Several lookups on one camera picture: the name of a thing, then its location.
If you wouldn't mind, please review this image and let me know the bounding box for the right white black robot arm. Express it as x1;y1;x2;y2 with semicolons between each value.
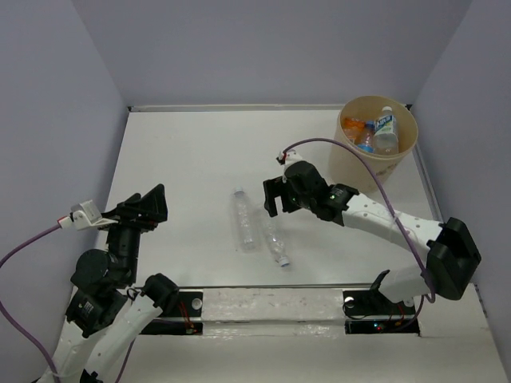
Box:
263;160;481;313

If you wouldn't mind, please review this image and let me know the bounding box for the orange bottle white cap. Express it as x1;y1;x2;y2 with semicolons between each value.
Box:
342;117;365;144

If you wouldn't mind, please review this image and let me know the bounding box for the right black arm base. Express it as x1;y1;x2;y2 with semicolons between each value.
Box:
342;270;422;335

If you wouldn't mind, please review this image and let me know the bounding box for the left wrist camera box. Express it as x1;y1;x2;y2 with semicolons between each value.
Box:
57;199;117;231

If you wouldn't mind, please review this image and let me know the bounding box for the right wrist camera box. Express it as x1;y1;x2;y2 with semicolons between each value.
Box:
276;149;303;166

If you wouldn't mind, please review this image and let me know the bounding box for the clear bottle without cap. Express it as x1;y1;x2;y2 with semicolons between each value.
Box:
232;188;257;252

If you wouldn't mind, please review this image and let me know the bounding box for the blue label small bottle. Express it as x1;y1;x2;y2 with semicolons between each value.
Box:
355;121;374;153

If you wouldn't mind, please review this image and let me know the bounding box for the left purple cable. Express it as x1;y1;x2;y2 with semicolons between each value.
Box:
0;221;133;383

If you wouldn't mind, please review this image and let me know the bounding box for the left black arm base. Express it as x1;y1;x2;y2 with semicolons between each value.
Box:
141;289;204;336

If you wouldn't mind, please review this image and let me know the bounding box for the beige round bin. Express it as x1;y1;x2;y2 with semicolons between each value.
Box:
328;96;418;193

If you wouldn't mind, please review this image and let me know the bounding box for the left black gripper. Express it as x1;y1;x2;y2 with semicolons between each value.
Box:
97;181;170;282

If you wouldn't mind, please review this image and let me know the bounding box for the clear bottle blue cap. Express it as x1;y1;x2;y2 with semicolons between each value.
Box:
258;208;290;267

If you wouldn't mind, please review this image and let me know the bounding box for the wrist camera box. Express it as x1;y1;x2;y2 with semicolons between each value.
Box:
57;199;117;231
276;149;303;166

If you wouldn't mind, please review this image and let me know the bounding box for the green label water bottle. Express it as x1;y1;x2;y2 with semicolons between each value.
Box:
373;106;399;156

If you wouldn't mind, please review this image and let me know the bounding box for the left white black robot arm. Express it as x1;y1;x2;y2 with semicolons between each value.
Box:
38;184;179;382

